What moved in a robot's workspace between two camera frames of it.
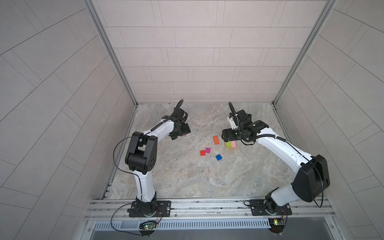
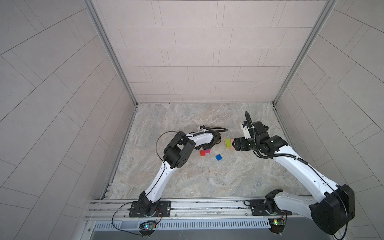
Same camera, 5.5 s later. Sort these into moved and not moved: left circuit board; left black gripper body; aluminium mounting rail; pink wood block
Moved: left black gripper body
Not moved: aluminium mounting rail; left circuit board; pink wood block
